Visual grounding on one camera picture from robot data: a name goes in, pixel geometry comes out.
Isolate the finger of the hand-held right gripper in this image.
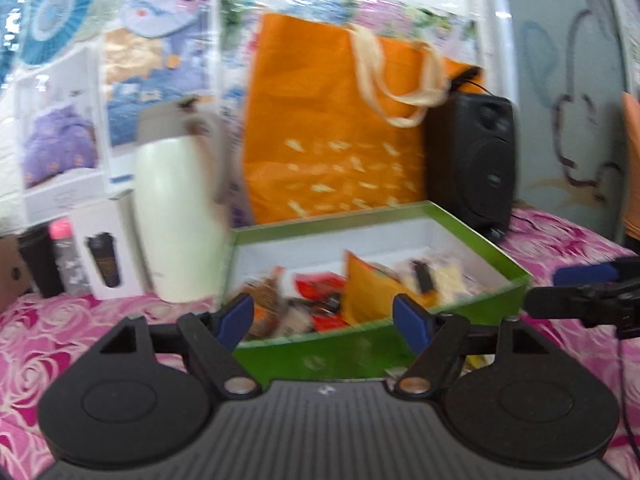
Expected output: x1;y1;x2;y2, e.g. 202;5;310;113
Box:
553;257;640;287
524;284;618;322

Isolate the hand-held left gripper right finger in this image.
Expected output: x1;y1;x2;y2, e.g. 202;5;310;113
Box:
392;294;551;395

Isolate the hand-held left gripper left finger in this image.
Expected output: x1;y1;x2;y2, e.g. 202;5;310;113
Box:
95;292;262;402

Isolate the brown snack packet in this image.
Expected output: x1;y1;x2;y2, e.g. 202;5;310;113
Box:
246;266;289;339

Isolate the green box with white inside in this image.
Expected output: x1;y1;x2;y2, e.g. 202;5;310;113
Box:
220;200;533;381

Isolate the orange yellow snack packet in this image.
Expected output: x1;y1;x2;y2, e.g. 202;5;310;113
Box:
341;250;402;329

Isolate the white snack packet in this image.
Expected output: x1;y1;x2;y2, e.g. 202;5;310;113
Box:
434;254;482;307

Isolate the red snack packet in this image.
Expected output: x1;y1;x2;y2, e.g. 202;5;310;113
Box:
292;271;349;307

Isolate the orange cloth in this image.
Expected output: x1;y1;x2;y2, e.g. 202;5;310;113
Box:
620;91;640;252

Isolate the white thermos jug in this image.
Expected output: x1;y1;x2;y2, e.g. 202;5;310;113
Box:
132;97;238;305

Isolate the white box with cup picture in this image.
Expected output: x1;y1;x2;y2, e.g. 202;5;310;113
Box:
69;192;147;302

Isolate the black speaker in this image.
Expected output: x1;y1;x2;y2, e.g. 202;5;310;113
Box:
424;91;518;243

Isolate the pink capped bottle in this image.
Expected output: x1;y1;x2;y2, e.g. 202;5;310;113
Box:
48;216;94;297

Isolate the pink floral tablecloth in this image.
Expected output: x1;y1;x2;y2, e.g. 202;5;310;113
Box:
0;207;640;480

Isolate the black cup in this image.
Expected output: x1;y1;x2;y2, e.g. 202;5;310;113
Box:
17;224;64;299

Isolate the brown cardboard box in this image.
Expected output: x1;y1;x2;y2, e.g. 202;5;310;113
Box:
0;234;27;312

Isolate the pale green round fan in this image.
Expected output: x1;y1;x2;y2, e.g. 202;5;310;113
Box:
75;0;122;42

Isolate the blue round fan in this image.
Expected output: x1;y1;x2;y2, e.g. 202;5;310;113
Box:
17;0;109;69
0;0;32;87

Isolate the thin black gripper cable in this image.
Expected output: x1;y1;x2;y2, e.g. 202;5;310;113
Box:
616;336;640;457

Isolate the orange bag with cream handles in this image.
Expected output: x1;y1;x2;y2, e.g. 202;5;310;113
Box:
242;12;486;226

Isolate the blue bedding wall poster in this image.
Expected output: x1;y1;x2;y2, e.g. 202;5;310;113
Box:
102;10;222;187

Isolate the purple bedding wall poster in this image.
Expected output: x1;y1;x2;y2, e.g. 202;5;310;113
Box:
14;50;109;213

